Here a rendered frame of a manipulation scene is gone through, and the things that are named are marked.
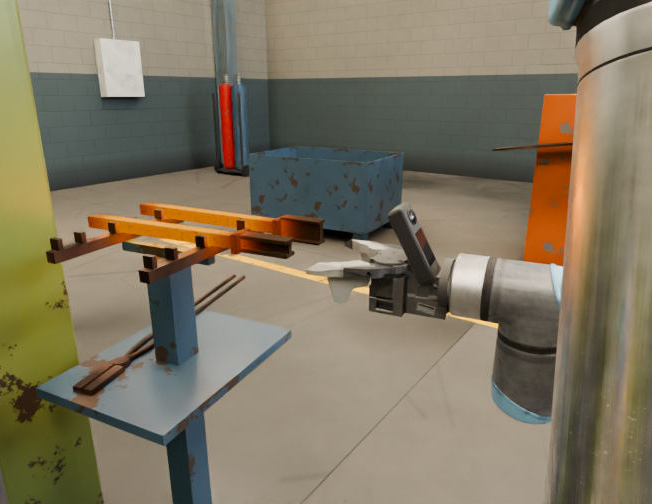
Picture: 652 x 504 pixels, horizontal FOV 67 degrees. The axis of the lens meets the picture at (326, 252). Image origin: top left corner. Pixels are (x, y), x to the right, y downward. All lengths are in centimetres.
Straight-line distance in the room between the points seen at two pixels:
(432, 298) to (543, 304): 15
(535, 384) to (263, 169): 406
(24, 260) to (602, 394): 102
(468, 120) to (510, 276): 745
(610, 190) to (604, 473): 14
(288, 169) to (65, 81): 406
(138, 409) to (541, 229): 319
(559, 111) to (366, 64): 564
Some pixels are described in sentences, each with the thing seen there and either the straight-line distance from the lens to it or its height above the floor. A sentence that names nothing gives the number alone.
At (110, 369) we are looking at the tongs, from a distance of 103.
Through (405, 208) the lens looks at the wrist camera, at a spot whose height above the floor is 111.
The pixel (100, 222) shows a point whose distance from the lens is 106.
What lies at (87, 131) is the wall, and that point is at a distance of 783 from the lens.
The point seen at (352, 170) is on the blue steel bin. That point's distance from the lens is 414.
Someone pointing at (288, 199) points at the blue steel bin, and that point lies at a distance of 451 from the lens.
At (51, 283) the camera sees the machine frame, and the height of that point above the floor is 89.
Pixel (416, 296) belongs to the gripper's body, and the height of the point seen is 98.
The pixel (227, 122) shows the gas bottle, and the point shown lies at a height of 81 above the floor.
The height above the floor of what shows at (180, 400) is 76.
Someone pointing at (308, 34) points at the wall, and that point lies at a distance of 962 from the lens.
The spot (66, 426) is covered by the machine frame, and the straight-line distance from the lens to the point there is 131.
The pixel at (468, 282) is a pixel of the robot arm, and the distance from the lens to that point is 69.
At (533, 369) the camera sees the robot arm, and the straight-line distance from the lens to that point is 73.
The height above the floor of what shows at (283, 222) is 103.
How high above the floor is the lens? 127
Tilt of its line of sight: 18 degrees down
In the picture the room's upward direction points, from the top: straight up
